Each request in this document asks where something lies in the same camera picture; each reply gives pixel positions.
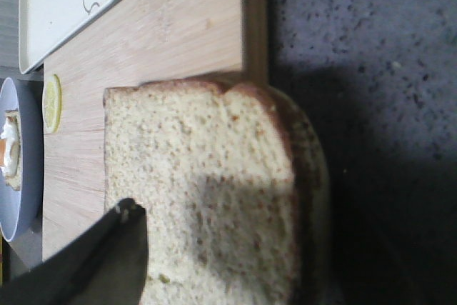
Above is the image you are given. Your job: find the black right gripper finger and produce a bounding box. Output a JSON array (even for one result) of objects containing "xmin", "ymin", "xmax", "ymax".
[{"xmin": 1, "ymin": 198, "xmax": 149, "ymax": 304}]

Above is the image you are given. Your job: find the blue round plate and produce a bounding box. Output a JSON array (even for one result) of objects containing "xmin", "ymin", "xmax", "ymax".
[{"xmin": 1, "ymin": 77, "xmax": 44, "ymax": 242}]

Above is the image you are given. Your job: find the bread slice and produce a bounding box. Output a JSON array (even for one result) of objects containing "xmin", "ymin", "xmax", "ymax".
[
  {"xmin": 1, "ymin": 110, "xmax": 22, "ymax": 191},
  {"xmin": 104, "ymin": 79, "xmax": 331, "ymax": 304}
]

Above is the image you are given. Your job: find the fried egg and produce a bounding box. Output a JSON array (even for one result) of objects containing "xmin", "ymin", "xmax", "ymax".
[{"xmin": 1, "ymin": 116, "xmax": 20, "ymax": 178}]

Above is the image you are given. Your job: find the white bear tray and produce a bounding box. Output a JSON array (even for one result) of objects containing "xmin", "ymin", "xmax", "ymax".
[{"xmin": 19, "ymin": 0, "xmax": 120, "ymax": 74}]

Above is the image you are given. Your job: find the lemon slice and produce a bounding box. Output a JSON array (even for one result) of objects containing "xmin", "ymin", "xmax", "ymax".
[{"xmin": 42, "ymin": 74, "xmax": 62, "ymax": 134}]

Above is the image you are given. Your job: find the wooden cutting board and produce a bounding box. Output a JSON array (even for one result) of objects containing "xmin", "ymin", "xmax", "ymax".
[{"xmin": 42, "ymin": 0, "xmax": 268, "ymax": 258}]

